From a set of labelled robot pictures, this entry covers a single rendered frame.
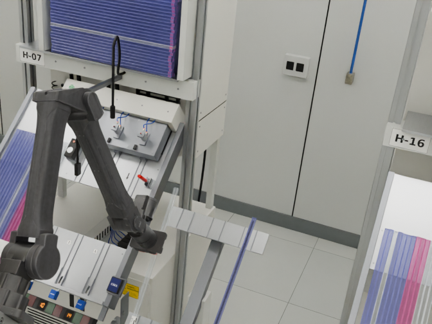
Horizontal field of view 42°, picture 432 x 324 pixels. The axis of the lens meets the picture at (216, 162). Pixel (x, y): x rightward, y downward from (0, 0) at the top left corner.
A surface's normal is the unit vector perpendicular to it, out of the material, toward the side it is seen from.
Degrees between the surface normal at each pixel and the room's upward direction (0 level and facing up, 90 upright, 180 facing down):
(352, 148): 90
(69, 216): 0
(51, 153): 74
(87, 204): 0
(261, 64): 90
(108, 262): 43
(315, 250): 0
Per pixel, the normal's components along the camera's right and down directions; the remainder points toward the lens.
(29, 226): -0.42, -0.18
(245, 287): 0.09, -0.90
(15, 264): -0.37, -0.51
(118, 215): -0.36, 0.58
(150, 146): -0.19, -0.41
